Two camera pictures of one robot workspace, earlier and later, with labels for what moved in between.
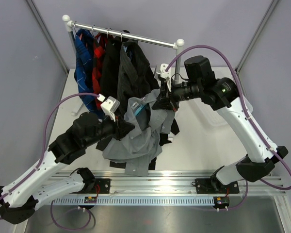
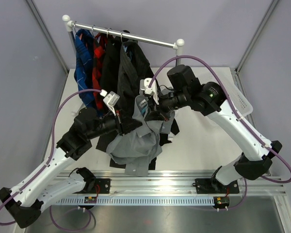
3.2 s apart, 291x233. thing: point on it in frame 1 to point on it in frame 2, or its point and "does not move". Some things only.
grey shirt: [137, 148] does not move
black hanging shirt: [109, 85] does not move
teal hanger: [140, 108] to [143, 110]
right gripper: [163, 101] to [151, 115]
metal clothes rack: [178, 44] does not move
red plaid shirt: [97, 66] does not move
